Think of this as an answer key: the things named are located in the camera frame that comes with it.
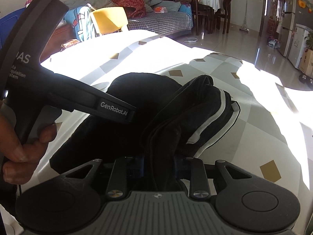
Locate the black t-shirt red lettering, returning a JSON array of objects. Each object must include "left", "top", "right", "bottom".
[{"left": 50, "top": 73, "right": 240, "bottom": 191}]

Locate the person's left hand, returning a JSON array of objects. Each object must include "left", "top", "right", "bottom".
[{"left": 1, "top": 115, "right": 57, "bottom": 185}]

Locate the brown snack bag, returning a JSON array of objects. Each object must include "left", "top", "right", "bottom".
[{"left": 60, "top": 39, "right": 80, "bottom": 51}]

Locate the brown wooden cabinet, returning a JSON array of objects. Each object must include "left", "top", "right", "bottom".
[{"left": 40, "top": 24, "right": 76, "bottom": 62}]

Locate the blue cartoon cloth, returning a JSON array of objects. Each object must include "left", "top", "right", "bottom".
[{"left": 64, "top": 4, "right": 96, "bottom": 42}]

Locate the white checkered tablecloth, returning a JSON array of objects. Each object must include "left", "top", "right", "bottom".
[{"left": 1, "top": 30, "right": 312, "bottom": 234}]

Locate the yellow chair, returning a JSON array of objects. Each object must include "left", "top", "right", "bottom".
[{"left": 91, "top": 7, "right": 128, "bottom": 35}]

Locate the red patterned blanket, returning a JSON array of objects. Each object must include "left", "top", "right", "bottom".
[{"left": 112, "top": 0, "right": 146, "bottom": 19}]

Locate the checkered grey sofa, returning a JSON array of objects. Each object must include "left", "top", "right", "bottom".
[{"left": 64, "top": 0, "right": 193, "bottom": 38}]

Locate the orange snack packet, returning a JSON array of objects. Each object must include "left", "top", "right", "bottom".
[{"left": 153, "top": 6, "right": 168, "bottom": 14}]

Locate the cardboard box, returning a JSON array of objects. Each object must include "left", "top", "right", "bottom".
[{"left": 299, "top": 49, "right": 313, "bottom": 78}]

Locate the white mop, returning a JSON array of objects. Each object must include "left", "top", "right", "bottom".
[{"left": 239, "top": 1, "right": 249, "bottom": 33}]

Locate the white refrigerator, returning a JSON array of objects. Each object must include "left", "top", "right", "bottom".
[{"left": 288, "top": 24, "right": 312, "bottom": 69}]

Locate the white clothed dining table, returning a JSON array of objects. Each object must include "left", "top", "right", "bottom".
[{"left": 192, "top": 0, "right": 221, "bottom": 33}]

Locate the dark wooden dining chair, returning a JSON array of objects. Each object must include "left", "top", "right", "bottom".
[{"left": 214, "top": 0, "right": 232, "bottom": 34}]

